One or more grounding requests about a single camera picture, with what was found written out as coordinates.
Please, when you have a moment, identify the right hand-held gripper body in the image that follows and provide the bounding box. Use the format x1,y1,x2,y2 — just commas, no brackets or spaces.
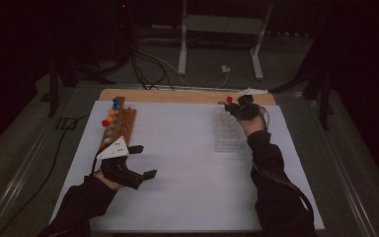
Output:
238,87,269,121

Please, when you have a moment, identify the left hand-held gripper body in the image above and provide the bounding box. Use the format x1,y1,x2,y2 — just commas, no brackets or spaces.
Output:
97,136,145,191

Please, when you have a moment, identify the clear plastic test tube rack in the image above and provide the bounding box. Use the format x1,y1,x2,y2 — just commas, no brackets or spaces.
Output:
211,103,249,153

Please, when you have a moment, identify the wooden test tube rack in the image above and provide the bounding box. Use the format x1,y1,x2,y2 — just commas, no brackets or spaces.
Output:
98,96,138,151

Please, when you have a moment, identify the person's left hand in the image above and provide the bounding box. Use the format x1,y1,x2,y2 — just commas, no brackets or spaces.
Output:
93,171,126,192

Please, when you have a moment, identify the person's right hand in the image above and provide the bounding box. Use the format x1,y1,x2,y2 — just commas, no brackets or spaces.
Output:
236,107,267,137

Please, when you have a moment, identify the white table mat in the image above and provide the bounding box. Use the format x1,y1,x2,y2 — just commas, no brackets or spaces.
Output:
46,99,326,233

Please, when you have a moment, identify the white metal stand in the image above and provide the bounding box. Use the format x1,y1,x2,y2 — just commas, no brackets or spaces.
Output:
177,0,274,81

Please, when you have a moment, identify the black stand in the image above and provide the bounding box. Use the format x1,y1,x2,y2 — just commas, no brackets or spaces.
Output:
40,55,116,119
265,62,337,131

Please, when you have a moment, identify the dark equipment tower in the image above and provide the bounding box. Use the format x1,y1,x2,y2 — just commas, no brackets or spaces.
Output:
112,0,136,63

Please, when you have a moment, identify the left hand-held gripper cable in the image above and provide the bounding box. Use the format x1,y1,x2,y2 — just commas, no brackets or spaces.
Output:
91,149,105,176

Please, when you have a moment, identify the hand-held gripper cable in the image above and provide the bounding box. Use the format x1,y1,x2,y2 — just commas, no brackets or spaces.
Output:
91,149,105,176
259,104,271,130

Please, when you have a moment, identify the right hand-held gripper cable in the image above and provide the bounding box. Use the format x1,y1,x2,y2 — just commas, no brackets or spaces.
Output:
259,104,271,130

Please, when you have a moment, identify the white cable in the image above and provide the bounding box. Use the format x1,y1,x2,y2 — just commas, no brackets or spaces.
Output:
137,38,231,91

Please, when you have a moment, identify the black floor cable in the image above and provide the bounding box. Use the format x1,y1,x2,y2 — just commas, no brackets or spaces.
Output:
0,113,92,236

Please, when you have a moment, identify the black cable bundle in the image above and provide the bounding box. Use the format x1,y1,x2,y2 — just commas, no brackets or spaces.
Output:
127,42,176,92

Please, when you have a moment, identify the metal floor rail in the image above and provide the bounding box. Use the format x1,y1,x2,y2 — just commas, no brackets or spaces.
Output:
0,83,80,237
304,95,379,237

